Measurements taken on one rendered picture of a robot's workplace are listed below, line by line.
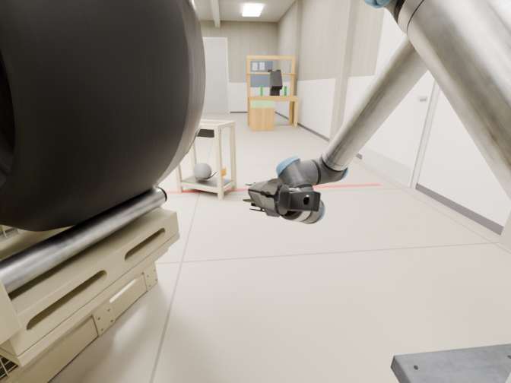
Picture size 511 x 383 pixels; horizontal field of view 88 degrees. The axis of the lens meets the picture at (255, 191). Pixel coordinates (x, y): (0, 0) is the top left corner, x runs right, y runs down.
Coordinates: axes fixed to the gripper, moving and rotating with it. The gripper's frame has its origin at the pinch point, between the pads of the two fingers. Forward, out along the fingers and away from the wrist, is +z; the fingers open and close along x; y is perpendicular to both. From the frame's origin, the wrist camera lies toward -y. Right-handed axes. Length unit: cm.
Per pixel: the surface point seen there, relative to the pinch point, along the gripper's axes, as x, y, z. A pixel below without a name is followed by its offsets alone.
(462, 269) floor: -17, -46, -187
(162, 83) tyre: 11.6, 2.4, 23.9
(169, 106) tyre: 9.6, 3.9, 21.1
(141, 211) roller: -7.8, 20.4, 11.9
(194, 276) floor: -48, 96, -81
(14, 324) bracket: -23.6, 11.4, 31.5
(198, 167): 43, 192, -154
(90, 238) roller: -13.5, 17.6, 22.1
